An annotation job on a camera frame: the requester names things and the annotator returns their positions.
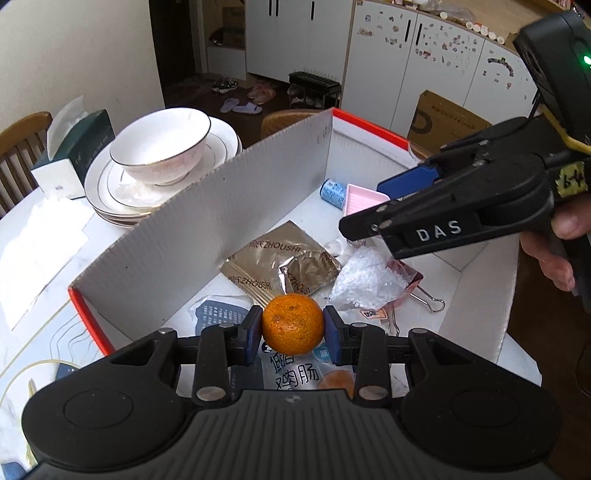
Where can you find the orange mandarin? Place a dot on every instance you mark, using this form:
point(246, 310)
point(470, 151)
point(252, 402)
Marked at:
point(291, 323)

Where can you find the white paper napkins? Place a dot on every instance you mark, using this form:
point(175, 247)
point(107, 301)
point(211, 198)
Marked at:
point(37, 258)

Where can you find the grey tissue pack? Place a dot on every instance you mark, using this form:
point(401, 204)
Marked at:
point(217, 316)

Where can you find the red cardboard box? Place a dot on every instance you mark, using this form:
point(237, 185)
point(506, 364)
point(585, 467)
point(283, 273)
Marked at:
point(207, 230)

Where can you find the white blue sausage packet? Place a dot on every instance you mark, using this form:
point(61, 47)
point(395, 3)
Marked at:
point(291, 374)

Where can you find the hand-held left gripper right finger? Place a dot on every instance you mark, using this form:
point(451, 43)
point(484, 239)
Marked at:
point(333, 334)

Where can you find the white gold-rimmed bowl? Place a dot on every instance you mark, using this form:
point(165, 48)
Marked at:
point(157, 147)

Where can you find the pink ridged tray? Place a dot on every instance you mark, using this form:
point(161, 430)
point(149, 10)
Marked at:
point(360, 198)

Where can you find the white marble desktop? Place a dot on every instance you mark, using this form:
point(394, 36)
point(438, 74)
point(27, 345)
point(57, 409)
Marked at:
point(106, 235)

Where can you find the blue printed table mat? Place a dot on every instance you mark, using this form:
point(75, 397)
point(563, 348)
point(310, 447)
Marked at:
point(46, 350)

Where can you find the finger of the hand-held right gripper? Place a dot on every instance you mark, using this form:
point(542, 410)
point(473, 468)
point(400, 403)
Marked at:
point(411, 177)
point(438, 217)

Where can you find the pair of dark sneakers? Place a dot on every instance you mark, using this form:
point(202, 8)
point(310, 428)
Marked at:
point(225, 85)

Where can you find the brown cardboard box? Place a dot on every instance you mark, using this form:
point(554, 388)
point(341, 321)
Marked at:
point(448, 120)

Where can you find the silver foil snack packet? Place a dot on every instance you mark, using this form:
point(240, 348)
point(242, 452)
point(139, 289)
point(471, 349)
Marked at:
point(272, 263)

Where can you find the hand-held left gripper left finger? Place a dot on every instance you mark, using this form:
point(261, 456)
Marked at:
point(255, 334)

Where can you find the black shoe rack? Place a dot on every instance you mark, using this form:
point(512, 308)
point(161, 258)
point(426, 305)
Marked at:
point(314, 87)

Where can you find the pink slipper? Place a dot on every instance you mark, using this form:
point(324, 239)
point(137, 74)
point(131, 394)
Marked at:
point(256, 91)
point(268, 95)

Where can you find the purple slipper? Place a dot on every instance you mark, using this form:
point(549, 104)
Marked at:
point(249, 110)
point(229, 105)

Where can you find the green white tissue box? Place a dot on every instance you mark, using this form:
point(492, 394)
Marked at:
point(78, 147)

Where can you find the clear bag of white granules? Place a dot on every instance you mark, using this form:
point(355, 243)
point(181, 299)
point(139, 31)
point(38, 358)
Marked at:
point(369, 277)

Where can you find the white wooden cabinet unit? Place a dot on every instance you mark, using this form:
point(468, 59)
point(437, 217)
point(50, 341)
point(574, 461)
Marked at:
point(392, 69)

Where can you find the small blue tube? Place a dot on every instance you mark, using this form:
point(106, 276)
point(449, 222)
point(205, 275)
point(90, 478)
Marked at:
point(332, 191)

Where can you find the pink binder clip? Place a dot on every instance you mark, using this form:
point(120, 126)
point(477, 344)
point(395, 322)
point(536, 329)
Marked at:
point(413, 288)

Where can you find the brown wooden chair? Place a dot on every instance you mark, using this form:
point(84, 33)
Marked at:
point(18, 157)

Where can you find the person's right hand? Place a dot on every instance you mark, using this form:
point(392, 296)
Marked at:
point(549, 254)

